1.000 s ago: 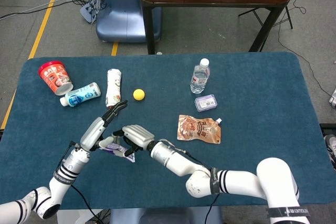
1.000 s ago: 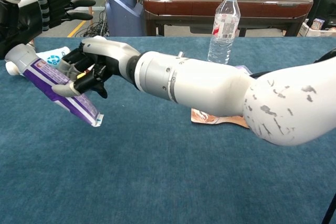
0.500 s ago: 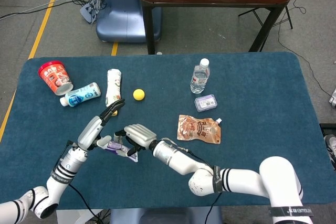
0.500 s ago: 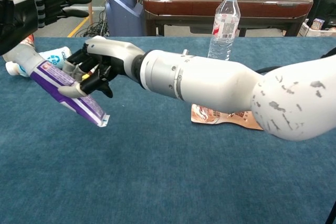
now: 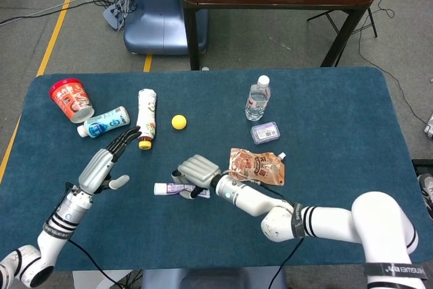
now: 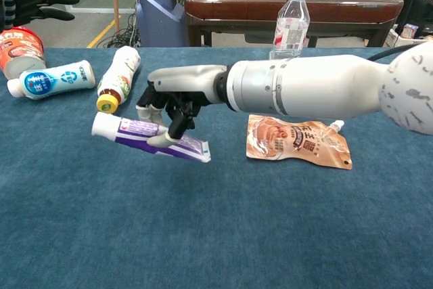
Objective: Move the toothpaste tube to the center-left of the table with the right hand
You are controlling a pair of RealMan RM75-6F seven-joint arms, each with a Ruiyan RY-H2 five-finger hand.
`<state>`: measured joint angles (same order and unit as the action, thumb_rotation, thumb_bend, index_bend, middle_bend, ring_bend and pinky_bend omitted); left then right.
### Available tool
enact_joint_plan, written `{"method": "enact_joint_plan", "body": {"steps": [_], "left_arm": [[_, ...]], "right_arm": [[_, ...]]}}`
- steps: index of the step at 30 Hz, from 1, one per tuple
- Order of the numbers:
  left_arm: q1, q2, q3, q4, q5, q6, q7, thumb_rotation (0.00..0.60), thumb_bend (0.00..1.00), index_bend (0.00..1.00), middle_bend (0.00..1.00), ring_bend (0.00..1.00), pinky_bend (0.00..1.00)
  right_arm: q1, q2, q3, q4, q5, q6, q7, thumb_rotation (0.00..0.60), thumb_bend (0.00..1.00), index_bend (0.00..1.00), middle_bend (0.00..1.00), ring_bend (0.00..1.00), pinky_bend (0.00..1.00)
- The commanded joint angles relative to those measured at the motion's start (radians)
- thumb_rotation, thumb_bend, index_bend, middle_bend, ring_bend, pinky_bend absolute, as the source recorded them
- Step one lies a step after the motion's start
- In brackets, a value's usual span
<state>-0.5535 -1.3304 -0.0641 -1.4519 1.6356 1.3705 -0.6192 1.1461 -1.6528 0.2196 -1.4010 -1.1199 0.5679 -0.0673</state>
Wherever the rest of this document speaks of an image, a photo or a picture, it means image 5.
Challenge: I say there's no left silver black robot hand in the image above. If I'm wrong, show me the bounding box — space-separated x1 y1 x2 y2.
78 126 142 196

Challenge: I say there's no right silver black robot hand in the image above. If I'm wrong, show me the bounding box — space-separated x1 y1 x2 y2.
170 154 223 199

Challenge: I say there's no purple white tube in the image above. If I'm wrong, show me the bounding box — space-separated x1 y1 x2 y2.
154 182 210 199

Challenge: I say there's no white yellow-capped bottle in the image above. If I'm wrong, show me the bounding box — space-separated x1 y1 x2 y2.
135 88 158 150

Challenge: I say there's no white blue yogurt bottle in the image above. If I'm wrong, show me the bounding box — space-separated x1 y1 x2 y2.
76 106 131 139

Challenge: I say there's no yellow ball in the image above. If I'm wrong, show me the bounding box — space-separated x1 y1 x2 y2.
171 114 187 131

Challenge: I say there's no orange spout drink pouch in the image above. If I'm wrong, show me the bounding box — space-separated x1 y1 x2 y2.
228 148 287 187

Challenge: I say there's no teal table cloth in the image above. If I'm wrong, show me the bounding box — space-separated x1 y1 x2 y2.
0 66 426 273

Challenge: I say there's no clear box with purple contents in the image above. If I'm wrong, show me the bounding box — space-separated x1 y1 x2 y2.
250 121 281 146

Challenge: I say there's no red instant noodle cup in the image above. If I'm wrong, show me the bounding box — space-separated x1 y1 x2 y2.
49 78 95 124

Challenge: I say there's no clear plastic water bottle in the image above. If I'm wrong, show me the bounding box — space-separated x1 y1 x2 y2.
244 74 271 122

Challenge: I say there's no grey blue robot torso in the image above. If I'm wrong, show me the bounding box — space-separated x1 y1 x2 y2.
141 266 288 289

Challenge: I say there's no grey power strip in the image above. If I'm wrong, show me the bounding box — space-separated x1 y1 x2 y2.
102 0 136 31

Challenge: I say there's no grey sneaker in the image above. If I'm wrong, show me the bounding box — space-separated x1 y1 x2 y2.
417 173 433 221

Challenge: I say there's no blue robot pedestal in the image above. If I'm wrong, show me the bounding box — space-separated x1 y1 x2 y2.
123 0 209 55

